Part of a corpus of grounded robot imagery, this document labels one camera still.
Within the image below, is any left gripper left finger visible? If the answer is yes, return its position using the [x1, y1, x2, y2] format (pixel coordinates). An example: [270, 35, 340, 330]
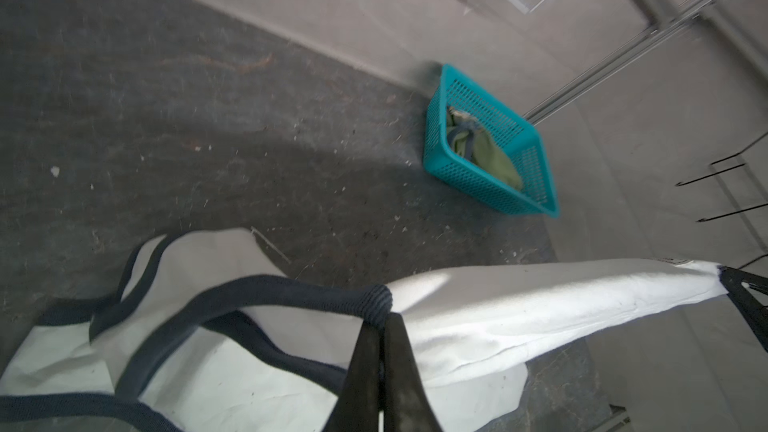
[323, 323, 381, 432]

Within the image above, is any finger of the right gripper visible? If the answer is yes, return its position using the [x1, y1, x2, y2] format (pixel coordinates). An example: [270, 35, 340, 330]
[719, 266, 768, 350]

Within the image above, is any green tank top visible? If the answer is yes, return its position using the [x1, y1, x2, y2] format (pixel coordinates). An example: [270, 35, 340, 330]
[446, 106, 524, 191]

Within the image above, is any teal plastic basket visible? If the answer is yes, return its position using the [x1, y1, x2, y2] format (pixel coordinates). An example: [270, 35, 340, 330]
[423, 64, 560, 217]

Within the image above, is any white navy-trimmed tank top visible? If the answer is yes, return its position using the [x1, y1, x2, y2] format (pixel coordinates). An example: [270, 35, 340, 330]
[1, 229, 725, 431]

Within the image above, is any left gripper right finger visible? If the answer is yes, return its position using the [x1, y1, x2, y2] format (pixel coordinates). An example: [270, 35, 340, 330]
[381, 313, 442, 432]

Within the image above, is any black wire hook rack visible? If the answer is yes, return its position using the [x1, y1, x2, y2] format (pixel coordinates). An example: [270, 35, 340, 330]
[674, 132, 767, 269]

